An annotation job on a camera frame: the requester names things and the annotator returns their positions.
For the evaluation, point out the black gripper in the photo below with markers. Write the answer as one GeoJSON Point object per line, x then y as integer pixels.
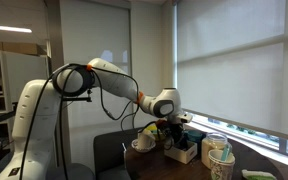
{"type": "Point", "coordinates": [174, 132]}

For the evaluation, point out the white cardboard box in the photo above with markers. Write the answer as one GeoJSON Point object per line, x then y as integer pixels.
{"type": "Point", "coordinates": [183, 156]}

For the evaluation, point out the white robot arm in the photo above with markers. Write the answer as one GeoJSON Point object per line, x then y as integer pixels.
{"type": "Point", "coordinates": [43, 104]}

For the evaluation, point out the yellow bowl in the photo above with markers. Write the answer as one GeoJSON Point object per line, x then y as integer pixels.
{"type": "Point", "coordinates": [156, 132]}

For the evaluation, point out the teal cup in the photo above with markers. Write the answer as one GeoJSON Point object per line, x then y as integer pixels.
{"type": "Point", "coordinates": [195, 136]}

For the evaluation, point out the white mug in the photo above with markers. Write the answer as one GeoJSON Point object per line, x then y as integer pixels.
{"type": "Point", "coordinates": [145, 138]}

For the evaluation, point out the white saucer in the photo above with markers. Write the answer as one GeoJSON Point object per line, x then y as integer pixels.
{"type": "Point", "coordinates": [135, 146]}

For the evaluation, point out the glass jar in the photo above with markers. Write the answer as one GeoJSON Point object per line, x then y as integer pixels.
{"type": "Point", "coordinates": [214, 140]}

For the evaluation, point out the patterned paper cup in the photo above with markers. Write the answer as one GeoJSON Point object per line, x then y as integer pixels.
{"type": "Point", "coordinates": [221, 170]}

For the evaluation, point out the green white cloth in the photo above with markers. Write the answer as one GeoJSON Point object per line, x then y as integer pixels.
{"type": "Point", "coordinates": [257, 175]}

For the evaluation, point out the white roller blind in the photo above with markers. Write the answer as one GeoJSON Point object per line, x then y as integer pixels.
{"type": "Point", "coordinates": [232, 61]}

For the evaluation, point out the white shelf unit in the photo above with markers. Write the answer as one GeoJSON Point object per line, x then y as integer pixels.
{"type": "Point", "coordinates": [15, 71]}

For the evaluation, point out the ceiling light strip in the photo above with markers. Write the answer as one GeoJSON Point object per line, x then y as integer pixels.
{"type": "Point", "coordinates": [15, 29]}

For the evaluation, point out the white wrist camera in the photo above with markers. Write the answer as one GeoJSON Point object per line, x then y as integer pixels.
{"type": "Point", "coordinates": [184, 118]}

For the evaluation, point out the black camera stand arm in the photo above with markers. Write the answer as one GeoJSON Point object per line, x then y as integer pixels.
{"type": "Point", "coordinates": [87, 98]}

